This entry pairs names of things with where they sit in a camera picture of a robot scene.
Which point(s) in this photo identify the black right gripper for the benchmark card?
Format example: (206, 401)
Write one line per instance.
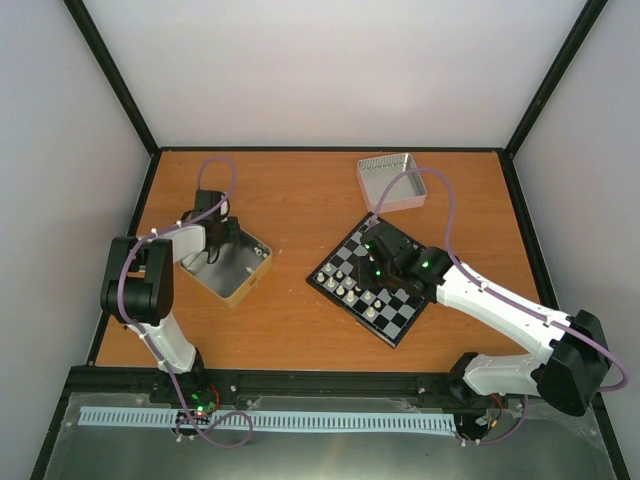
(364, 280)

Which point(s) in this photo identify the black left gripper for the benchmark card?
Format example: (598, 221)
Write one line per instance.
(234, 232)

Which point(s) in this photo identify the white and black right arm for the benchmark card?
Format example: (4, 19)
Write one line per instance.
(564, 361)

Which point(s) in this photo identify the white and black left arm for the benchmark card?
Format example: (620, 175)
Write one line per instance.
(138, 284)

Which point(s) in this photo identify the black and silver chessboard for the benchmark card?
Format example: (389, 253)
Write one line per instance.
(388, 314)

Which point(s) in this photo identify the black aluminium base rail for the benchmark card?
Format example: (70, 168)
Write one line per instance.
(238, 387)

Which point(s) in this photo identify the light blue cable duct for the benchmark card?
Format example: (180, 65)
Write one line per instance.
(278, 421)

